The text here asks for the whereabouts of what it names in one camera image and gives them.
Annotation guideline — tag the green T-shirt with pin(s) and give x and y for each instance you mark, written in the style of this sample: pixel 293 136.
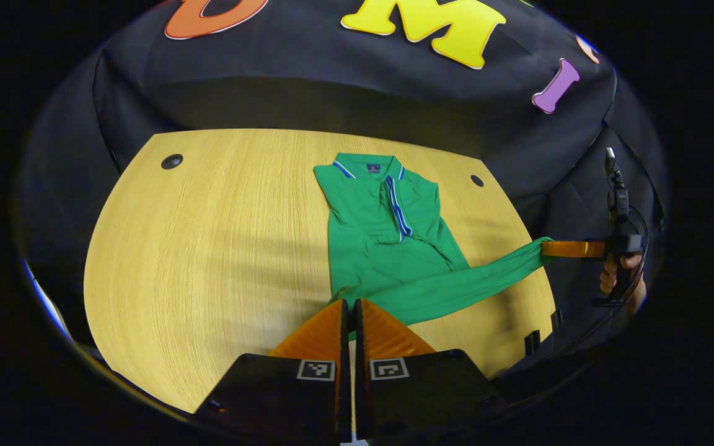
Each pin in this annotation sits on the green T-shirt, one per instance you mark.
pixel 388 248

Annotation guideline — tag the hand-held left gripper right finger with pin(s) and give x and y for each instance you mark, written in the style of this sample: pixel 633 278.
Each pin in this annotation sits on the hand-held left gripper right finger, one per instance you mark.
pixel 360 334

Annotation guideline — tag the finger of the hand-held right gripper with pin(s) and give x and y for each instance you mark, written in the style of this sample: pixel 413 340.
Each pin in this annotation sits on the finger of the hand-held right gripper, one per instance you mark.
pixel 574 249

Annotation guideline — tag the black backdrop cloth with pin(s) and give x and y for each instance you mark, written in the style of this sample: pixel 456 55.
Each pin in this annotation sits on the black backdrop cloth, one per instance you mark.
pixel 307 105

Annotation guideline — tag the black table grommet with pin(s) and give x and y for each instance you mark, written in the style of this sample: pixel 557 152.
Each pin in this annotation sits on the black table grommet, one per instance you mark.
pixel 171 161
pixel 476 180

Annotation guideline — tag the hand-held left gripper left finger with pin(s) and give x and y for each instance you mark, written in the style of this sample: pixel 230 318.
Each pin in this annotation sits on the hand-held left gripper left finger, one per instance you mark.
pixel 343 334

